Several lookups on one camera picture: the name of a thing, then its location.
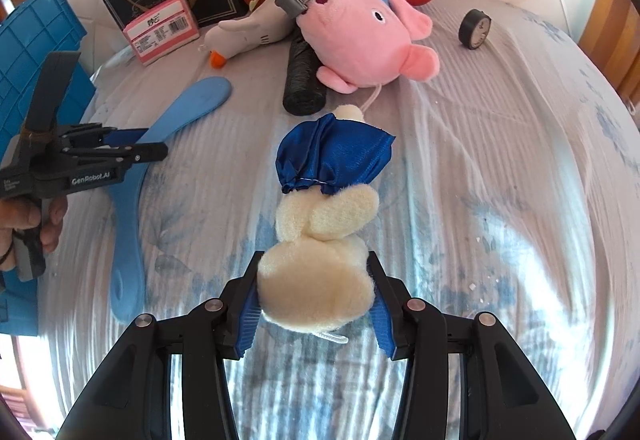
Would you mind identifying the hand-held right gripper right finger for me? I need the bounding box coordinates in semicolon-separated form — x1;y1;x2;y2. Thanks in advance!
367;252;576;440

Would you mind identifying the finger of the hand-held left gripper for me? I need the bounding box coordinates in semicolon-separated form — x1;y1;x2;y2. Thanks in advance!
65;143;169;171
62;122;151;149

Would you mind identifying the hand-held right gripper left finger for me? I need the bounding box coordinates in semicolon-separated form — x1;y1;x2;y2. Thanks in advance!
57;250;262;440

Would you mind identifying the blue shoehorn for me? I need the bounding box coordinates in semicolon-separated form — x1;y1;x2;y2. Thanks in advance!
110;76;233;325

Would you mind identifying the cream rabbit plush blue dress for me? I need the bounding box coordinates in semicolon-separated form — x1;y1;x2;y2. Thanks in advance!
257;104;397;346

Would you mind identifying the blue plastic crate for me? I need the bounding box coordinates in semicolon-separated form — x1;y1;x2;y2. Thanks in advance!
0;0;97;336

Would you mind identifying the person's left hand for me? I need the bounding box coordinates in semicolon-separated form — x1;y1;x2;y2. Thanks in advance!
0;196;69;274

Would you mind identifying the pink cardboard box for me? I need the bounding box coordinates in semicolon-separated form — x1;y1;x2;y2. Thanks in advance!
122;0;201;67

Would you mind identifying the white goose plush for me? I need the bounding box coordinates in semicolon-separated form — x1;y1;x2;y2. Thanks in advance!
199;0;296;70

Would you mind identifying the black garbage bag roll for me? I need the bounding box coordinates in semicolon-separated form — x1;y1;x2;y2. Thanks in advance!
282;32;328;116

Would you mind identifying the pink pig plush blue body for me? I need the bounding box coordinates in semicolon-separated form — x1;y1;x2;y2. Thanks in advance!
294;0;441;95

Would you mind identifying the black tape roll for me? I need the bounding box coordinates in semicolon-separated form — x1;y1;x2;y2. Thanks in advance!
459;9;493;53

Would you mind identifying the wooden frame post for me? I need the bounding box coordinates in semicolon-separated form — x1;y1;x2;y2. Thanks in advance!
580;0;640;106

